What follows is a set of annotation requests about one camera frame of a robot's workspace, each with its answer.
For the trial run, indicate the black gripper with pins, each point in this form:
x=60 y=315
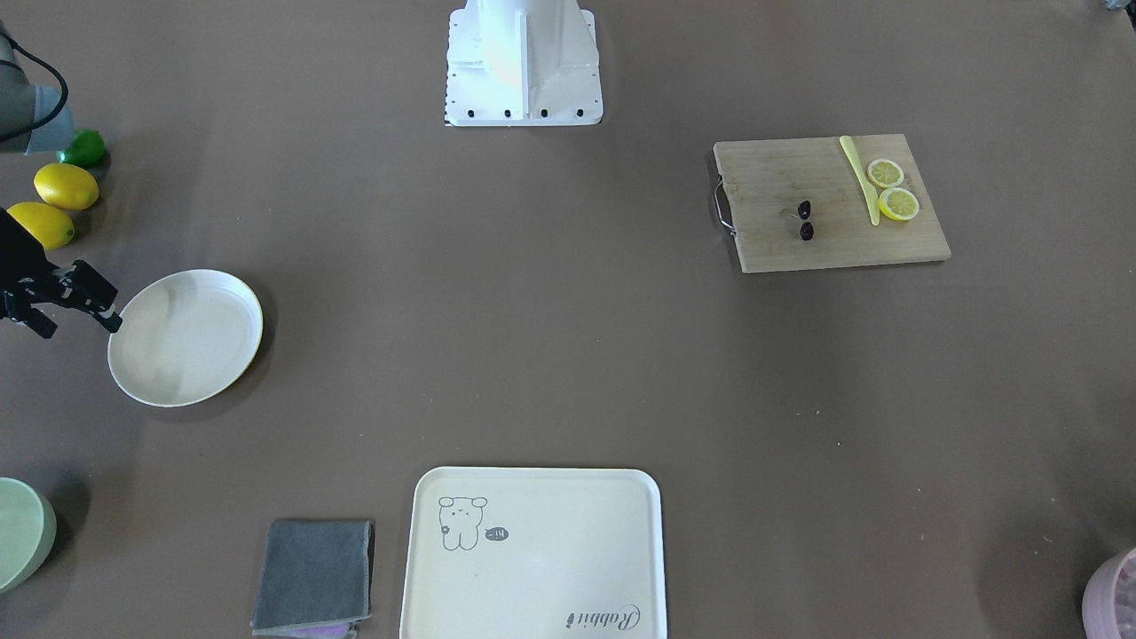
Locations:
x=15 y=249

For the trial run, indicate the yellow plastic knife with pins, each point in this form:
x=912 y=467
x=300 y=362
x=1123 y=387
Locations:
x=870 y=193

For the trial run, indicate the yellow lemon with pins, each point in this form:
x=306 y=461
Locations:
x=51 y=226
x=66 y=186

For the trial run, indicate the bamboo cutting board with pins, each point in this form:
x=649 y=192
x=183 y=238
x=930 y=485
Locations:
x=758 y=178

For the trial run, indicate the light green bowl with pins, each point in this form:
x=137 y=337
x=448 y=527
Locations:
x=28 y=529

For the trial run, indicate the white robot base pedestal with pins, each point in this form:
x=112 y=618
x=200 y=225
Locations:
x=522 y=63

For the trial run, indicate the cream rabbit tray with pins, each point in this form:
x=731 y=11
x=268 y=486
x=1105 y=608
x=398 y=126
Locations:
x=535 y=553

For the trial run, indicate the grey folded cloth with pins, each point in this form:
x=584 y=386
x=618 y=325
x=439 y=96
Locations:
x=315 y=579

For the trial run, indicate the pink bowl of ice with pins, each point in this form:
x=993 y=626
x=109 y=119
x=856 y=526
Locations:
x=1108 y=605

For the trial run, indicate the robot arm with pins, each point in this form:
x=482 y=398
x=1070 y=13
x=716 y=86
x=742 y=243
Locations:
x=36 y=117

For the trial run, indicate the round white plate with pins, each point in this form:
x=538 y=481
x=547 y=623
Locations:
x=185 y=338

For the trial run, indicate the green lime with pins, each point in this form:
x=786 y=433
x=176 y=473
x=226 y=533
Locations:
x=86 y=150

